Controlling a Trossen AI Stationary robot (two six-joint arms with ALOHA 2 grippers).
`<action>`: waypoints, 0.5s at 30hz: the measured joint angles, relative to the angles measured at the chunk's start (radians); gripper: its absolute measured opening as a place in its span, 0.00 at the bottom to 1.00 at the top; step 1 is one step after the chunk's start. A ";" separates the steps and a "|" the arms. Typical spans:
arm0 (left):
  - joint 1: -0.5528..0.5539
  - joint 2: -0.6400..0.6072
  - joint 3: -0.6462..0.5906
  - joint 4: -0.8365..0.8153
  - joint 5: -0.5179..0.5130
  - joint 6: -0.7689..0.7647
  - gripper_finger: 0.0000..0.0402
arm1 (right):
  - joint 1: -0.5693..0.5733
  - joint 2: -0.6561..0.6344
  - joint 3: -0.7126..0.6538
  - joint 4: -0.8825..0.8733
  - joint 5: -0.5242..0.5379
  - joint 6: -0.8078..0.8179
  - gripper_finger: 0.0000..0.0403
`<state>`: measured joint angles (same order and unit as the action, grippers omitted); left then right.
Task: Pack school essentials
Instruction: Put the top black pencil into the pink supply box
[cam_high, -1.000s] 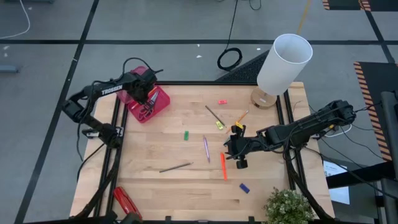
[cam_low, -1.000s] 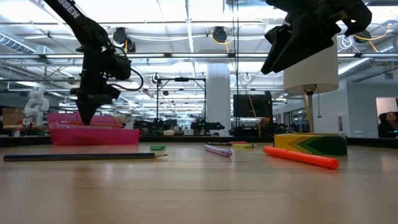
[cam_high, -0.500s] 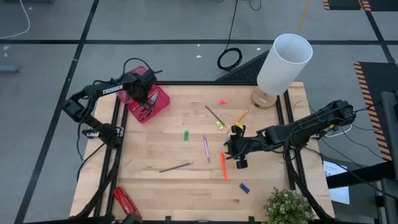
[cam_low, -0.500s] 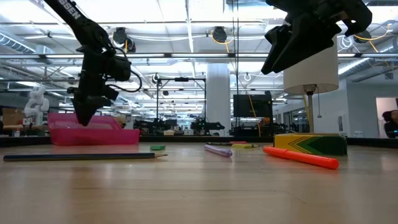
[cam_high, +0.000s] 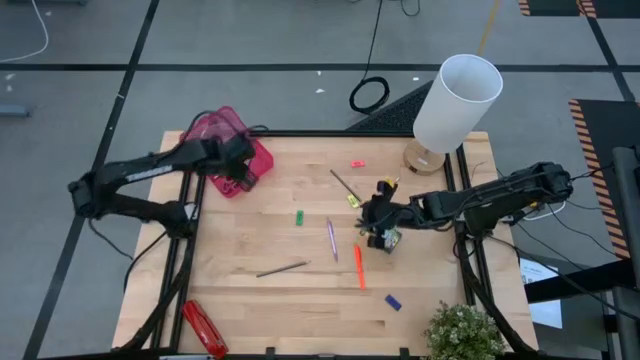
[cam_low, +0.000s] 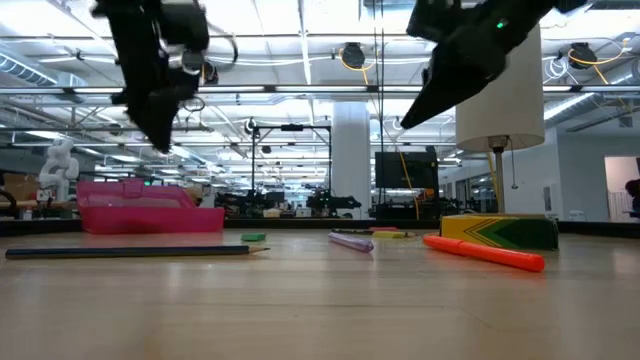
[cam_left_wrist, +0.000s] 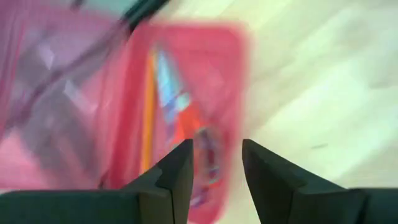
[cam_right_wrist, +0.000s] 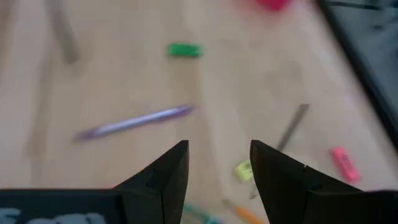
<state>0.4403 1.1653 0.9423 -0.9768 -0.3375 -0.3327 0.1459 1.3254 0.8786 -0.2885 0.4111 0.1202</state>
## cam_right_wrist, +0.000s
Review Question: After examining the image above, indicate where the yellow eraser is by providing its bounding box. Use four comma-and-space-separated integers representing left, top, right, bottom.
234, 158, 254, 184

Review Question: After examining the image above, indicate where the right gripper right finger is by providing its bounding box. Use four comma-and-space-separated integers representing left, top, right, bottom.
250, 140, 364, 224

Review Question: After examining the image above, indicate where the blue purple pen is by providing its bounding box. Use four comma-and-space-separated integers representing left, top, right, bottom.
182, 202, 224, 224

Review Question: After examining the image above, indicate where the pink eraser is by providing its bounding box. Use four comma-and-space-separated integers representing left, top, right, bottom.
329, 146, 362, 185

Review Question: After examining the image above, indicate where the black aluminium table frame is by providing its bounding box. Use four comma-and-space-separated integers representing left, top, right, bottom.
317, 0, 398, 150

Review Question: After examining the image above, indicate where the orange pencil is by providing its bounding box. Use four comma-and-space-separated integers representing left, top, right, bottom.
223, 198, 268, 224

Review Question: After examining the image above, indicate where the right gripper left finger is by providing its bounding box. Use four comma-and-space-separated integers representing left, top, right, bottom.
113, 139, 190, 224

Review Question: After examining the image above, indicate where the pink transparent pencil case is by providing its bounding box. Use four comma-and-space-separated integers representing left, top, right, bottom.
254, 0, 293, 12

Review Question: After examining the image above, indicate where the grey pencil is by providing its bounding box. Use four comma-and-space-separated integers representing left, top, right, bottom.
46, 0, 81, 65

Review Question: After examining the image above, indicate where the green eraser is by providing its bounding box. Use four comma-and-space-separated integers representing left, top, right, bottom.
167, 42, 203, 58

